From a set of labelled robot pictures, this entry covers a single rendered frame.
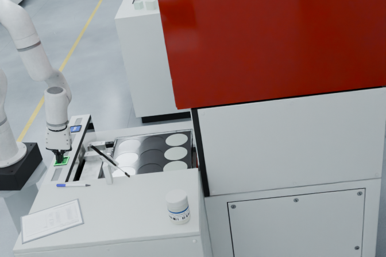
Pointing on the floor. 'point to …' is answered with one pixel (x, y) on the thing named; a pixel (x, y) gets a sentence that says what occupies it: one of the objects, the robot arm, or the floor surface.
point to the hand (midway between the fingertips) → (59, 157)
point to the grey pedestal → (23, 197)
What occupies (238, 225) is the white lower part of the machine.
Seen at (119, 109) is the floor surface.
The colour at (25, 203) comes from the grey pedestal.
